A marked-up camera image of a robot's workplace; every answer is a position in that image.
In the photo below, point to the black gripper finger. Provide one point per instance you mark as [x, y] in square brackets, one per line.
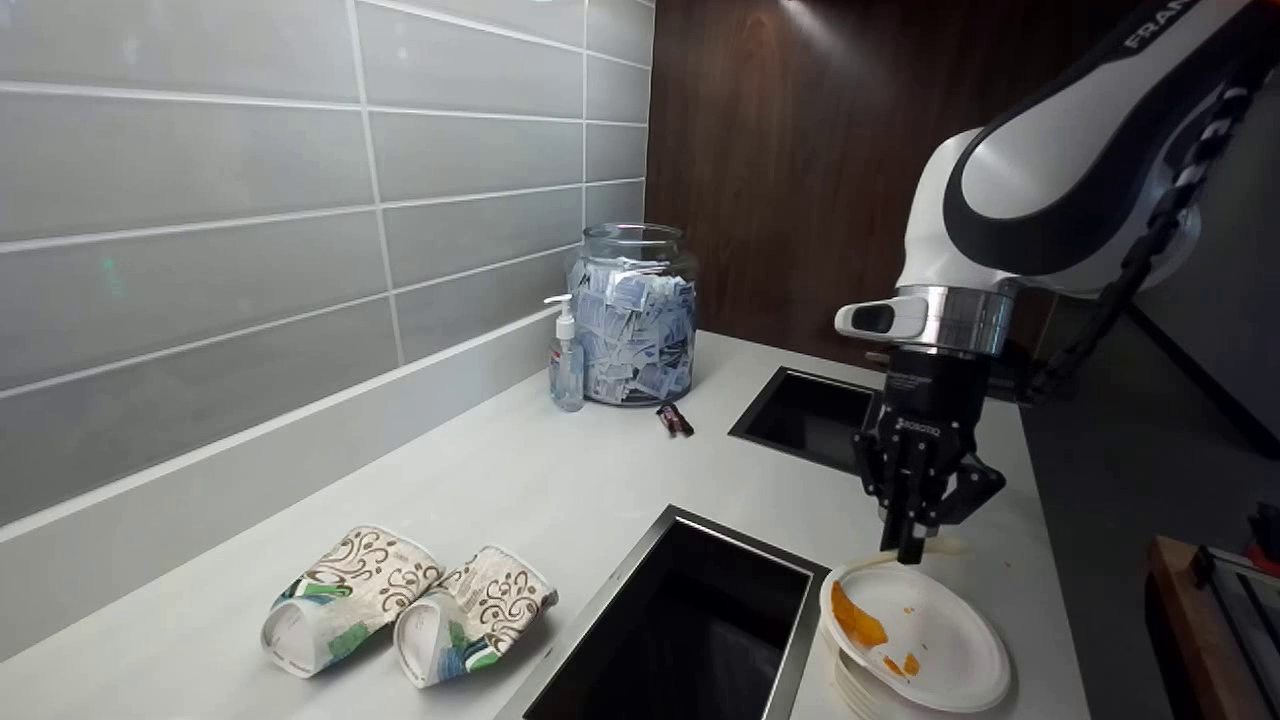
[952, 484]
[886, 481]

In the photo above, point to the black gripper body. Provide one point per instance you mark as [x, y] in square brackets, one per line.
[934, 404]

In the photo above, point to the cream plastic spoon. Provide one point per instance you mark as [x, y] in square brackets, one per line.
[946, 541]

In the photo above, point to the big orange food piece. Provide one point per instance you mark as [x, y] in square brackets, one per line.
[858, 616]

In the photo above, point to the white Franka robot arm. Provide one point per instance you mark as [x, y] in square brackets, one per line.
[1067, 187]

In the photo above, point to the white paper plate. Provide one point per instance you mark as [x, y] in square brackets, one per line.
[946, 641]

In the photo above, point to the small orange crumb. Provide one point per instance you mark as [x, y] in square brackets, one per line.
[888, 663]
[912, 663]

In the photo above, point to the dark candy wrapper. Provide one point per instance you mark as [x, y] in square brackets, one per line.
[675, 416]

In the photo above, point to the wooden cart top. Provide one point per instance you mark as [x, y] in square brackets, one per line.
[1185, 641]

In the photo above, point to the glass jar of packets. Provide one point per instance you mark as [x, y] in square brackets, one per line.
[633, 334]

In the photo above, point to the small clear sanitiser bottle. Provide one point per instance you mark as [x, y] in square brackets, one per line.
[568, 375]

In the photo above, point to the right snack bag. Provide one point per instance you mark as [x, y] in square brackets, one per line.
[483, 615]

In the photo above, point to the crushed patterned paper cup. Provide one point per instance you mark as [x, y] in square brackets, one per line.
[352, 592]

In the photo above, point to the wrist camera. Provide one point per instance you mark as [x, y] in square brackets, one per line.
[883, 321]

